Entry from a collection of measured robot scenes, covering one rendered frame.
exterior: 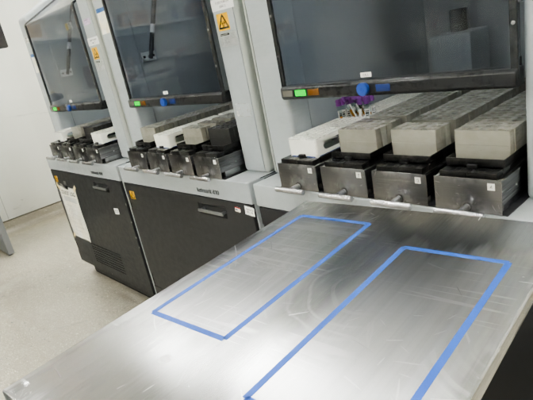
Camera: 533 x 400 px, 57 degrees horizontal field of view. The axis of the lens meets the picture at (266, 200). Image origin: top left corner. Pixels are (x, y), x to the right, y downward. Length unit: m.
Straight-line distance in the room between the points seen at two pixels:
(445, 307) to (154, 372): 0.33
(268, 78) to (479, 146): 0.61
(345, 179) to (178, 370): 0.74
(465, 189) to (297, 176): 0.45
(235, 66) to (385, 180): 0.61
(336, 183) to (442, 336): 0.72
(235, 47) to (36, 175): 3.35
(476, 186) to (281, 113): 0.61
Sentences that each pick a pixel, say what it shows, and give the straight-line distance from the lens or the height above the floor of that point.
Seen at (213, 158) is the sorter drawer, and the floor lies 0.81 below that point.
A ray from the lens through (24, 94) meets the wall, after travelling 4.60.
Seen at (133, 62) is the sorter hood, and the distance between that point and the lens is 1.96.
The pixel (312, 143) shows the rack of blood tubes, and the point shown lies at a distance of 1.28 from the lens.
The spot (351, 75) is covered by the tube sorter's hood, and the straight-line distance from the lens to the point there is 1.21.
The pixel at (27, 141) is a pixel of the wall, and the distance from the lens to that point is 4.60.
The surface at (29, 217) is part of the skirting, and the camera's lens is 4.65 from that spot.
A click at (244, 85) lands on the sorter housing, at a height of 1.01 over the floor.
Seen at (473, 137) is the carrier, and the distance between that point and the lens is 1.09.
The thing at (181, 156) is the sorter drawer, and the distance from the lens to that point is 1.71.
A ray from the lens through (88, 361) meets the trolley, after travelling 0.65.
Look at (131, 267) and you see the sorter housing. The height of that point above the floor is 0.21.
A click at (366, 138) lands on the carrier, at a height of 0.86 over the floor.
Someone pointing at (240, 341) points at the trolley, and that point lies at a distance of 0.59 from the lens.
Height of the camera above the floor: 1.14
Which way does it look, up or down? 19 degrees down
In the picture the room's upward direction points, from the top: 12 degrees counter-clockwise
